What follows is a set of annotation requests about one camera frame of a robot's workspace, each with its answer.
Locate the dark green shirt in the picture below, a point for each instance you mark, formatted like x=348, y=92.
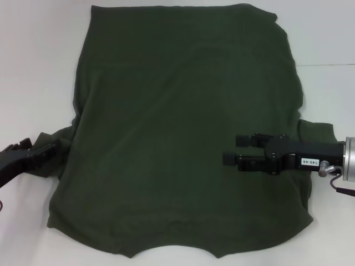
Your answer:
x=180, y=97

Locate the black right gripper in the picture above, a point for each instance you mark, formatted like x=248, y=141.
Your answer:
x=319, y=152

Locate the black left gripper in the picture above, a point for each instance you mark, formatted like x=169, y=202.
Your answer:
x=11, y=163

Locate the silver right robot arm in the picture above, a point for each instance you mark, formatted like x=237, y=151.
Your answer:
x=350, y=159

